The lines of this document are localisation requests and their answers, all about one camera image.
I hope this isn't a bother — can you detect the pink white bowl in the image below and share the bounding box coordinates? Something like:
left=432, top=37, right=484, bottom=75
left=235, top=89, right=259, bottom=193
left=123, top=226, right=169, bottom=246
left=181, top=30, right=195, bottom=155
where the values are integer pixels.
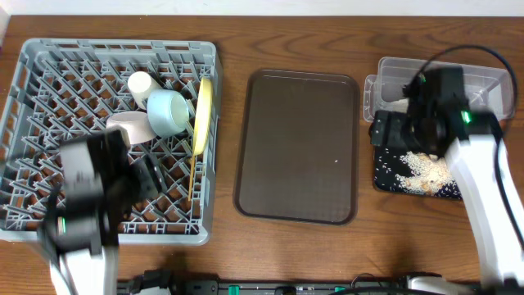
left=106, top=111, right=156, bottom=145

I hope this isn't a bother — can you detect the light blue bowl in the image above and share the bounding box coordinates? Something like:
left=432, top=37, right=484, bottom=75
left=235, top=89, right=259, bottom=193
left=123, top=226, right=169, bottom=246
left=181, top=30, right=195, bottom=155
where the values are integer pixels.
left=147, top=89, right=189, bottom=138

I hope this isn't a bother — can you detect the yellow round plate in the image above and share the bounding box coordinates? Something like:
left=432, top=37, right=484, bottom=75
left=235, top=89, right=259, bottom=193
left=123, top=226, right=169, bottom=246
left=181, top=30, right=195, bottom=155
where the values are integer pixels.
left=192, top=78, right=213, bottom=157

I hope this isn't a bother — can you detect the white plastic cup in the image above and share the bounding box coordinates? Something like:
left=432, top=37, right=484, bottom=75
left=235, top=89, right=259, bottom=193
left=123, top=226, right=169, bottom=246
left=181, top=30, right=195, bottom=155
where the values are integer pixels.
left=127, top=71, right=161, bottom=110

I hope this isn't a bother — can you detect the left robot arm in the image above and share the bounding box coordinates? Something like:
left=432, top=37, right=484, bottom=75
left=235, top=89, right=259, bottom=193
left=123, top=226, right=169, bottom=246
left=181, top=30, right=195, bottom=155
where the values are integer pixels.
left=37, top=128, right=167, bottom=294

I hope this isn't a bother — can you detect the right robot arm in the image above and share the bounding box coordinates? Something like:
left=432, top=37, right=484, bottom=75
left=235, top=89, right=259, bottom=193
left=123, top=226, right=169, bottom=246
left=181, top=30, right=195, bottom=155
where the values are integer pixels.
left=370, top=64, right=523, bottom=294

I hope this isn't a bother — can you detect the grey plastic dishwasher rack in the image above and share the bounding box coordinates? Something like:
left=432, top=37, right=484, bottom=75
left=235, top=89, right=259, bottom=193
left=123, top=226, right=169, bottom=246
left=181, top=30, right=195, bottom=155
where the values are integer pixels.
left=1, top=39, right=223, bottom=245

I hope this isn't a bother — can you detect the crumpled white tissue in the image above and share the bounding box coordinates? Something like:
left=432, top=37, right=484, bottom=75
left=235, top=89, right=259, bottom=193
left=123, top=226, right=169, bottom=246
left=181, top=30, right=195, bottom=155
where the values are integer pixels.
left=382, top=98, right=409, bottom=113

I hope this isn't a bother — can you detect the black rectangular tray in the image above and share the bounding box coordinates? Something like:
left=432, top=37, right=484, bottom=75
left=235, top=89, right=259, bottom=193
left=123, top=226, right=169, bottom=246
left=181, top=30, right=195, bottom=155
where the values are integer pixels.
left=373, top=119, right=466, bottom=201

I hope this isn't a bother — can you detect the spilled rice pile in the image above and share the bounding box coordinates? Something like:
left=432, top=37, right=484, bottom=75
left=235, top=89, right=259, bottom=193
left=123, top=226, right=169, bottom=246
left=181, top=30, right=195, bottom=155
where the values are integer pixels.
left=376, top=149, right=463, bottom=197

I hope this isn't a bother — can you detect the dark brown serving tray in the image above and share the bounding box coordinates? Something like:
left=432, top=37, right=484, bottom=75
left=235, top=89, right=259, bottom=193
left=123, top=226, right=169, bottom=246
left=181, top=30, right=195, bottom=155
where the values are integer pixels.
left=233, top=69, right=359, bottom=225

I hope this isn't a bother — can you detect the clear plastic bin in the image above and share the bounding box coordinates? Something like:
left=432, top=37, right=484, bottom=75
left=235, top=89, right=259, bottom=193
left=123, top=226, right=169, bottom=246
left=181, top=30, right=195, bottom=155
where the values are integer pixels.
left=363, top=57, right=513, bottom=123

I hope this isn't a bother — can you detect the black rail with green clips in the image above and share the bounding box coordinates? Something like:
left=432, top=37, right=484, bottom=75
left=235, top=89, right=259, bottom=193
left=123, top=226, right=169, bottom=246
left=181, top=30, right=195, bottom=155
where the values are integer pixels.
left=117, top=269, right=412, bottom=295

